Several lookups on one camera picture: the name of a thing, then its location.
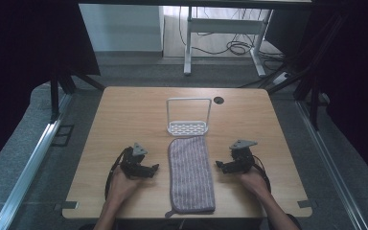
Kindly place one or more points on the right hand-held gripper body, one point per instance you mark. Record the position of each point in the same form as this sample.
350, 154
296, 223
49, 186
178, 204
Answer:
242, 156

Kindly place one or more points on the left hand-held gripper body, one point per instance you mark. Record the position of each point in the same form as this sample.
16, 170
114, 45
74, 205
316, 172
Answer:
134, 161

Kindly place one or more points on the person's left hand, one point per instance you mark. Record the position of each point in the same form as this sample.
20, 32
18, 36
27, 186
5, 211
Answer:
121, 185

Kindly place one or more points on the person's right hand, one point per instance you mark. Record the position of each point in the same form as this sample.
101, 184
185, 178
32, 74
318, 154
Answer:
254, 183

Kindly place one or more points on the purple striped towel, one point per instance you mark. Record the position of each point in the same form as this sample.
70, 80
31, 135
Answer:
191, 175

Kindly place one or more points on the white plastic rack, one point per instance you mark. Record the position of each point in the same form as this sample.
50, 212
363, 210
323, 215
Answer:
188, 127

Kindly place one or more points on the black table grommet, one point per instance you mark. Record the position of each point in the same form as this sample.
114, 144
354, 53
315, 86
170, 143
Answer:
218, 100

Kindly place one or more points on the white power strip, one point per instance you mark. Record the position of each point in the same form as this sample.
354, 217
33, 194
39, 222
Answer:
281, 78

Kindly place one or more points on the black metal stand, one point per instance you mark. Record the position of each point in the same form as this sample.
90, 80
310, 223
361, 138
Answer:
60, 89
310, 83

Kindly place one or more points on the white cabinet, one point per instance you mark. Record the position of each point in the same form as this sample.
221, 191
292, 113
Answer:
121, 27

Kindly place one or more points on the dark curtain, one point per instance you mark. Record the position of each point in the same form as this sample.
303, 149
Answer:
28, 64
354, 80

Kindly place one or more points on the aluminium rail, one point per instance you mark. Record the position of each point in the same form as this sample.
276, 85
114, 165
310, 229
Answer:
330, 166
28, 166

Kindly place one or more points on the white desk frame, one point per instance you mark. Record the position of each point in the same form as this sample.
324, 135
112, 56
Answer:
223, 26

